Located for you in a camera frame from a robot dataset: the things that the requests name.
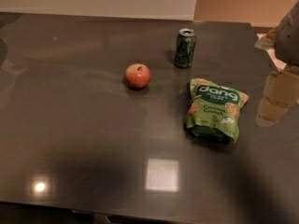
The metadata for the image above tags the green dang chips bag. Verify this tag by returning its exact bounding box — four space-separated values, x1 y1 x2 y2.
185 78 249 143

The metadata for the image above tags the red apple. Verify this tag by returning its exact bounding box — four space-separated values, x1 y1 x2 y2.
125 63 150 90

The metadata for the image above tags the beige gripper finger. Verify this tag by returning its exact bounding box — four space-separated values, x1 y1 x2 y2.
255 64 299 128
254 27 278 50

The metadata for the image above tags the green soda can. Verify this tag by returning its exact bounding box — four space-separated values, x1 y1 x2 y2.
174 28 196 68

